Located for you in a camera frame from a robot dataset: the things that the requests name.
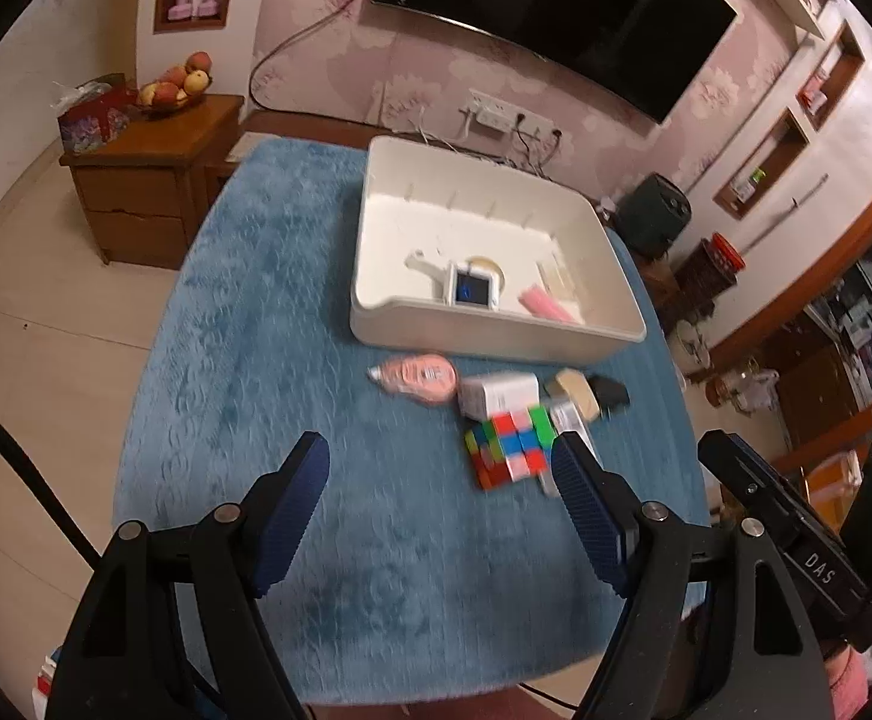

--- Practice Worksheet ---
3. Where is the red-lidded dark bin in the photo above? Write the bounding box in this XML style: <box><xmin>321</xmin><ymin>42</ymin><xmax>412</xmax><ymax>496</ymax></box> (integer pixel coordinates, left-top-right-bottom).
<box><xmin>679</xmin><ymin>240</ymin><xmax>737</xmax><ymax>308</ymax></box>

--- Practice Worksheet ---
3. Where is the black television cable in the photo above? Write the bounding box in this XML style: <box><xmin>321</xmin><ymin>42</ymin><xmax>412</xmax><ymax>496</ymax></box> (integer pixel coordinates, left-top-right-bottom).
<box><xmin>248</xmin><ymin>0</ymin><xmax>377</xmax><ymax>113</ymax></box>

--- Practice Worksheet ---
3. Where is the beige plastic case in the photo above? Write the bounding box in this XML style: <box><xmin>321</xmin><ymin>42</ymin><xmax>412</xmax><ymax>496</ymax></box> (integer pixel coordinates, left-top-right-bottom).
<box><xmin>544</xmin><ymin>367</ymin><xmax>602</xmax><ymax>421</ymax></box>

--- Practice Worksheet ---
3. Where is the blue fleece blanket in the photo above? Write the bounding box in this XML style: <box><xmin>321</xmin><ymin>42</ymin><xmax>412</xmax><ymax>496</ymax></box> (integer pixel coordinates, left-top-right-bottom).
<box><xmin>113</xmin><ymin>136</ymin><xmax>711</xmax><ymax>706</ymax></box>

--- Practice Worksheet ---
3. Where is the white digital camera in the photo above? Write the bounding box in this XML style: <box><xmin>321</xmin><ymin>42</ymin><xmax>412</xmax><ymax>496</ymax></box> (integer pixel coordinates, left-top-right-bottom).
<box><xmin>447</xmin><ymin>261</ymin><xmax>501</xmax><ymax>310</ymax></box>

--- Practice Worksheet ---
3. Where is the red lidded container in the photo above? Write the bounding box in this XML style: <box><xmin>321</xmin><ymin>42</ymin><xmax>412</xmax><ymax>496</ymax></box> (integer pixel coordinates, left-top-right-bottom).
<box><xmin>709</xmin><ymin>232</ymin><xmax>747</xmax><ymax>275</ymax></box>

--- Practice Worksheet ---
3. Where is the black strap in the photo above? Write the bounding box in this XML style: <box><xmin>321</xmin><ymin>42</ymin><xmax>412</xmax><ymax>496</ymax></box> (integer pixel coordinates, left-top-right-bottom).
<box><xmin>0</xmin><ymin>388</ymin><xmax>99</xmax><ymax>567</ymax></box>

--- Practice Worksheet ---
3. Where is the small clear plastic bag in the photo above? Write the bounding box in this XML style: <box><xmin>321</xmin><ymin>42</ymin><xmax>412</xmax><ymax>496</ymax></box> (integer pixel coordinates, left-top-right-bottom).
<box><xmin>537</xmin><ymin>259</ymin><xmax>579</xmax><ymax>301</ymax></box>

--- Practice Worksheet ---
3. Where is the flat white pad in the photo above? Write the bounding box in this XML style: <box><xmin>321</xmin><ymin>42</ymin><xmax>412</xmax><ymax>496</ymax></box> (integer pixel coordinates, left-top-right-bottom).
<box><xmin>226</xmin><ymin>133</ymin><xmax>272</xmax><ymax>162</ymax></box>

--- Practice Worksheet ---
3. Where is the person's right forearm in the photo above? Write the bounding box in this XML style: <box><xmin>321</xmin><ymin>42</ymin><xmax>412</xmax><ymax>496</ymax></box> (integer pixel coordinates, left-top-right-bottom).
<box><xmin>826</xmin><ymin>645</ymin><xmax>872</xmax><ymax>720</ymax></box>

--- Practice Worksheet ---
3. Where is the black air fryer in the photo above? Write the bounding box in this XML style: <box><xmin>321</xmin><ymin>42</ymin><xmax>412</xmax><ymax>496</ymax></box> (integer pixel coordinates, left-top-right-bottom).
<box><xmin>619</xmin><ymin>174</ymin><xmax>693</xmax><ymax>256</ymax></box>

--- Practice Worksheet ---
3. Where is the white plastic storage bin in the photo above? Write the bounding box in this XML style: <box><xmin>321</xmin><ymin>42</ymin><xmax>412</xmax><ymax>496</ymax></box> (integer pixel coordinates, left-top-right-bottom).
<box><xmin>349</xmin><ymin>135</ymin><xmax>647</xmax><ymax>365</ymax></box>

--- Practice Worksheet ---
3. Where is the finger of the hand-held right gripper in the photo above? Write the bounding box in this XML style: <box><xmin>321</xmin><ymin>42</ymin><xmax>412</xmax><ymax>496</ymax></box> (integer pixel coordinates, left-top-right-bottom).
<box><xmin>698</xmin><ymin>429</ymin><xmax>812</xmax><ymax>541</ymax></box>

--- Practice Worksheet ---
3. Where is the black wall television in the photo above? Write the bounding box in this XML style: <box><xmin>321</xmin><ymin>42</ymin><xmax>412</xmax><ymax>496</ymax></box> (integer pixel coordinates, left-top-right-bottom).
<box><xmin>371</xmin><ymin>0</ymin><xmax>738</xmax><ymax>123</ymax></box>

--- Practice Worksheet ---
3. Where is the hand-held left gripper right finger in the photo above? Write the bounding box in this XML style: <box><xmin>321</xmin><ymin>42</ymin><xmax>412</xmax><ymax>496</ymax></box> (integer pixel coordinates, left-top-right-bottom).
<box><xmin>552</xmin><ymin>431</ymin><xmax>831</xmax><ymax>720</ymax></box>

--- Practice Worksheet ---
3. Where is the pink correction tape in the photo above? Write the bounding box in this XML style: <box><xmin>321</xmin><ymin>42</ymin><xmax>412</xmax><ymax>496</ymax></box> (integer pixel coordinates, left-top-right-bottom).
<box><xmin>368</xmin><ymin>352</ymin><xmax>459</xmax><ymax>407</ymax></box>

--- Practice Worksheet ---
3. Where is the small white box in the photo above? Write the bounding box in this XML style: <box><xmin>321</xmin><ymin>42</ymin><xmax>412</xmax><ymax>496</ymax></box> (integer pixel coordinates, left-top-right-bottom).
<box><xmin>457</xmin><ymin>371</ymin><xmax>540</xmax><ymax>421</ymax></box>

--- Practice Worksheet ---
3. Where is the colourful puzzle cube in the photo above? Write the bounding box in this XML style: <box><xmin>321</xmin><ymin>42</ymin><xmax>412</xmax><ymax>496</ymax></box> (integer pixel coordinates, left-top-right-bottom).
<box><xmin>464</xmin><ymin>405</ymin><xmax>561</xmax><ymax>492</ymax></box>

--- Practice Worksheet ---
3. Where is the long sheathed sword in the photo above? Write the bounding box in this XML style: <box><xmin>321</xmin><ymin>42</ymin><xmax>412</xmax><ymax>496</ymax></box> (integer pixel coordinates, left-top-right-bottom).
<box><xmin>743</xmin><ymin>174</ymin><xmax>831</xmax><ymax>252</ymax></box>

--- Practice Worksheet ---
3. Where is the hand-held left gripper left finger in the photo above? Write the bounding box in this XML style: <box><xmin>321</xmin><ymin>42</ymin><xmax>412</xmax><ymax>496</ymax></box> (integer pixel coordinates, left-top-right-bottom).
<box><xmin>44</xmin><ymin>431</ymin><xmax>330</xmax><ymax>720</ymax></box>

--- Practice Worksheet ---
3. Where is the bowl of fruit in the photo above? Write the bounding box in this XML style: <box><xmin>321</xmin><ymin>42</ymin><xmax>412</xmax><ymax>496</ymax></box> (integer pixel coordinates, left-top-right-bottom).
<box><xmin>136</xmin><ymin>51</ymin><xmax>213</xmax><ymax>117</ymax></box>

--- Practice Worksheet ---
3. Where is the black plug charger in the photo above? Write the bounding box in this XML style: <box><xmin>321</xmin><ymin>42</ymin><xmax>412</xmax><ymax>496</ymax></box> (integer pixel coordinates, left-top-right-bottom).
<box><xmin>589</xmin><ymin>377</ymin><xmax>630</xmax><ymax>413</ymax></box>

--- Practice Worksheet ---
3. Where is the wooden side cabinet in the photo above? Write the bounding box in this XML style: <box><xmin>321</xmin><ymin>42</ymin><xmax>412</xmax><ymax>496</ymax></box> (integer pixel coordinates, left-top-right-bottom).
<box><xmin>59</xmin><ymin>94</ymin><xmax>245</xmax><ymax>271</ymax></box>

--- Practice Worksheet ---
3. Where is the white wall power strip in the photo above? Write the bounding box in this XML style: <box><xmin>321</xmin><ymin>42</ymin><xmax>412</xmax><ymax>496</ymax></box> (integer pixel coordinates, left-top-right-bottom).
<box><xmin>468</xmin><ymin>88</ymin><xmax>557</xmax><ymax>140</ymax></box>

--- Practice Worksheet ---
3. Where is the red gift box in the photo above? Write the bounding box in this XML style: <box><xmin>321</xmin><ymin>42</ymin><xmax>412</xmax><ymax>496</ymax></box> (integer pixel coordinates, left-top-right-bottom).
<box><xmin>56</xmin><ymin>73</ymin><xmax>137</xmax><ymax>155</ymax></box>

